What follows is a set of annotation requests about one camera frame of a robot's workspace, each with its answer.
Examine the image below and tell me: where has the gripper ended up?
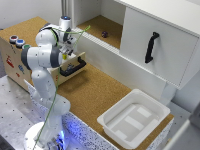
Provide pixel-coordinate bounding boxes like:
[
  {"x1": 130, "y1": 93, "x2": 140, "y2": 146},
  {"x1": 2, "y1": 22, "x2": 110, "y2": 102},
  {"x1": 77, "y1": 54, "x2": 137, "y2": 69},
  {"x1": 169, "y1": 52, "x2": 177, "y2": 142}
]
[{"x1": 60, "y1": 36, "x2": 77, "y2": 57}]

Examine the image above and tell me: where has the purple block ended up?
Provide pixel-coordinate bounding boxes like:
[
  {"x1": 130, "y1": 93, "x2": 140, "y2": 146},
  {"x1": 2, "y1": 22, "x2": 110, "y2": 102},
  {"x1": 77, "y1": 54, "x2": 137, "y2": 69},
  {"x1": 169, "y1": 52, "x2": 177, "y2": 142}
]
[{"x1": 101, "y1": 30, "x2": 109, "y2": 39}]

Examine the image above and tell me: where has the wooden drawer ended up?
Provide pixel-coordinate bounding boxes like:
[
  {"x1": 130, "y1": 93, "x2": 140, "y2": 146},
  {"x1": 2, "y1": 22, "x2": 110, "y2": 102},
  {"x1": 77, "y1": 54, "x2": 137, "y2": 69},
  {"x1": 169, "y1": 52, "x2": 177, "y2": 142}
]
[{"x1": 49, "y1": 49, "x2": 88, "y2": 79}]

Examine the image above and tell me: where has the green button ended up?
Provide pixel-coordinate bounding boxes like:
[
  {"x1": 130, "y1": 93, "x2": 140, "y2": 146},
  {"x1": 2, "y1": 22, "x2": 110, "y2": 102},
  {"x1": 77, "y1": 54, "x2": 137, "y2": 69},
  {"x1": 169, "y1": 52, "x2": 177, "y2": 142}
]
[{"x1": 21, "y1": 43, "x2": 32, "y2": 52}]

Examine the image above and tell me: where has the white cabinet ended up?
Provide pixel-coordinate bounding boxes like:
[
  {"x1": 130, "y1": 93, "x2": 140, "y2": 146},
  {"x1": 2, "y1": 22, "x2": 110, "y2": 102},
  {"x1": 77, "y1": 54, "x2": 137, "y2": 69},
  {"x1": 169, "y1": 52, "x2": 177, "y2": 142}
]
[{"x1": 61, "y1": 0, "x2": 200, "y2": 108}]

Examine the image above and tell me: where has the blue button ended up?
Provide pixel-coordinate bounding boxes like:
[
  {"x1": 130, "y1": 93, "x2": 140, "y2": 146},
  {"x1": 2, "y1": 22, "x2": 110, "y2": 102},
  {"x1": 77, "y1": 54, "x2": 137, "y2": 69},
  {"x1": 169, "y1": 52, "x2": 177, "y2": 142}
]
[{"x1": 15, "y1": 38, "x2": 26, "y2": 48}]

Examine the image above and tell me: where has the red button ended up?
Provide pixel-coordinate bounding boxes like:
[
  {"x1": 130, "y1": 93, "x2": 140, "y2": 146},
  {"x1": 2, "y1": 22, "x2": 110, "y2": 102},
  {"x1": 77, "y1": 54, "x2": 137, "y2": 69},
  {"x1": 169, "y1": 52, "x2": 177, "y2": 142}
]
[{"x1": 8, "y1": 34, "x2": 19, "y2": 44}]

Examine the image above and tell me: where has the wooden drawer box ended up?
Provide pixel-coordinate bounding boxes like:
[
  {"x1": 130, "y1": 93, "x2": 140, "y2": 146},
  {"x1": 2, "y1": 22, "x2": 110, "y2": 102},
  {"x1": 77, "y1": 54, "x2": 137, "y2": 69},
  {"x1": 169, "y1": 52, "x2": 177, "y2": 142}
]
[{"x1": 0, "y1": 16, "x2": 88, "y2": 93}]

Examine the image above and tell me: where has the white plastic box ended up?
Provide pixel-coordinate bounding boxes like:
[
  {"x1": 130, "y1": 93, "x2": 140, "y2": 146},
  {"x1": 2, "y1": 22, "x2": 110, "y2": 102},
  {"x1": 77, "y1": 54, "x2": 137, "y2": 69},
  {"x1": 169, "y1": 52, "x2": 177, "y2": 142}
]
[{"x1": 96, "y1": 88, "x2": 172, "y2": 150}]

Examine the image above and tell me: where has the white sliding door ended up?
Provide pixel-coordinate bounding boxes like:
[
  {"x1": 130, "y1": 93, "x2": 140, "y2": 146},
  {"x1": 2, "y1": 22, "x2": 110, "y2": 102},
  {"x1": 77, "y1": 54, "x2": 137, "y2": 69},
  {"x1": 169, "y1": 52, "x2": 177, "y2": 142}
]
[{"x1": 119, "y1": 6, "x2": 200, "y2": 90}]

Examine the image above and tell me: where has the black drawer handle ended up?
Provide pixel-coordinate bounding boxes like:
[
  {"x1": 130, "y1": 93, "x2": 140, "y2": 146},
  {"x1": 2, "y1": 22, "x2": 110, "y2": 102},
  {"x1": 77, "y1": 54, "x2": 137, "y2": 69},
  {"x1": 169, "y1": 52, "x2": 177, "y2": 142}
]
[{"x1": 59, "y1": 56, "x2": 87, "y2": 78}]

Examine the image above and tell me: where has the green cable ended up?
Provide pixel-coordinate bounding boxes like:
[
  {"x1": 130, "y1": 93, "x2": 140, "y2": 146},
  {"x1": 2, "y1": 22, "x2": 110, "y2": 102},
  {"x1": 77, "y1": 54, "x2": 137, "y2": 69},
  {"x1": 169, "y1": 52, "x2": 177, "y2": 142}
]
[{"x1": 32, "y1": 25, "x2": 92, "y2": 150}]

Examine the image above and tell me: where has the black door handle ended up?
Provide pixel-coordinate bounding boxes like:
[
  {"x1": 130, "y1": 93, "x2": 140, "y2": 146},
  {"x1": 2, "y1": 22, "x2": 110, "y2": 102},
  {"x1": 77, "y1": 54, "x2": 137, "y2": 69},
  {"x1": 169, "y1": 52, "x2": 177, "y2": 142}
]
[{"x1": 144, "y1": 31, "x2": 161, "y2": 65}]

